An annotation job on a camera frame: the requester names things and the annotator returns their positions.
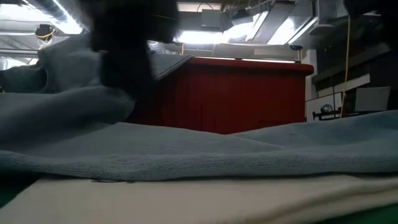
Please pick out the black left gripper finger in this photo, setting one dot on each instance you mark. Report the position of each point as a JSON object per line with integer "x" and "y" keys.
{"x": 127, "y": 74}

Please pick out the light blue denim jeans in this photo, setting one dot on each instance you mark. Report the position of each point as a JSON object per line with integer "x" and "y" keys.
{"x": 186, "y": 149}

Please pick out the white printed t-shirt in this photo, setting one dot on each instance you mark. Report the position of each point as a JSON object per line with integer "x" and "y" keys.
{"x": 186, "y": 202}

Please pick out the red fabric laundry bin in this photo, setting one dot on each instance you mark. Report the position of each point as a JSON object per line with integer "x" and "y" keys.
{"x": 233, "y": 96}

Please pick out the grey ceiling box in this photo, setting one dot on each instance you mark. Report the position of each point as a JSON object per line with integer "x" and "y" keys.
{"x": 211, "y": 19}

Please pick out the black yellow ceiling device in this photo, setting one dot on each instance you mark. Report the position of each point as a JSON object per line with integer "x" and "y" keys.
{"x": 45, "y": 31}

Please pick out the long LED light bar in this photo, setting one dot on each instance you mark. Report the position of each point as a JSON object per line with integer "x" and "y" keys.
{"x": 264, "y": 60}

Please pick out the whiteboard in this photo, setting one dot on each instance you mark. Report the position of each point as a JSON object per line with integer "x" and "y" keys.
{"x": 317, "y": 102}

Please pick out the black stand with dial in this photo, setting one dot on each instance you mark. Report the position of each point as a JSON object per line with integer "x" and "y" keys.
{"x": 326, "y": 113}

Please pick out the grey flat panel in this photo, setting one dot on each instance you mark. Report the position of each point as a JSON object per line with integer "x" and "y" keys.
{"x": 372, "y": 99}

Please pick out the silver rectangular duct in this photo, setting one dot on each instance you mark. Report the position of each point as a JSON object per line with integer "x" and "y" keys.
{"x": 280, "y": 21}

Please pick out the black ceiling camera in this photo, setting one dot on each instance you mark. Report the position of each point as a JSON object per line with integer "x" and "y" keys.
{"x": 296, "y": 47}

